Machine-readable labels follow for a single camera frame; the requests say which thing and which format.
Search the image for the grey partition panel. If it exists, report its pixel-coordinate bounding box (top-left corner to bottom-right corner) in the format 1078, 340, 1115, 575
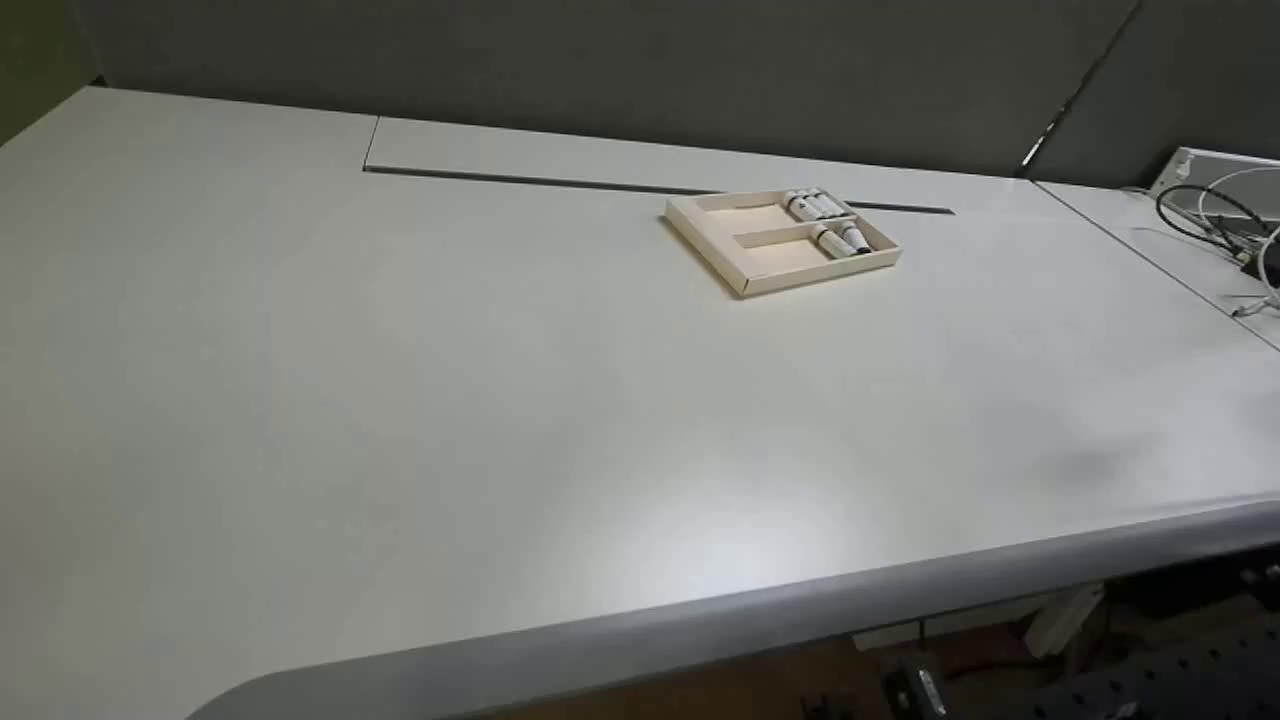
68, 0, 1280, 183

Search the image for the green-banded white bottle left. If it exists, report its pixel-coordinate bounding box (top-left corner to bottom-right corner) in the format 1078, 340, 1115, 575
810, 224, 866, 261

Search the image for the light wooden tray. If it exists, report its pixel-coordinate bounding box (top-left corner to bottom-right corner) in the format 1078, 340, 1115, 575
662, 192, 901, 298

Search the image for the grey table cable flap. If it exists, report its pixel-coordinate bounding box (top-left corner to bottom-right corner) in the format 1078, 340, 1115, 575
358, 117, 959, 215

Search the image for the blue-banded white bottle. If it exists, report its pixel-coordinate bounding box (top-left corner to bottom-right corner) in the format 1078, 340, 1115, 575
785, 189, 847, 224

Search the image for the black device under table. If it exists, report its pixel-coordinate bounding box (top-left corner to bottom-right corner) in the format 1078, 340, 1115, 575
883, 662, 950, 720

